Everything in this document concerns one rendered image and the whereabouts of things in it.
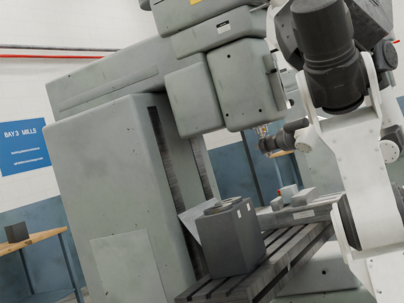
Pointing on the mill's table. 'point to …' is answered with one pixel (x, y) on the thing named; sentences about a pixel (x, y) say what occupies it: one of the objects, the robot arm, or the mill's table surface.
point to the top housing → (189, 12)
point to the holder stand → (231, 237)
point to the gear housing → (220, 31)
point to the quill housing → (243, 84)
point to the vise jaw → (304, 197)
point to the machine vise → (268, 221)
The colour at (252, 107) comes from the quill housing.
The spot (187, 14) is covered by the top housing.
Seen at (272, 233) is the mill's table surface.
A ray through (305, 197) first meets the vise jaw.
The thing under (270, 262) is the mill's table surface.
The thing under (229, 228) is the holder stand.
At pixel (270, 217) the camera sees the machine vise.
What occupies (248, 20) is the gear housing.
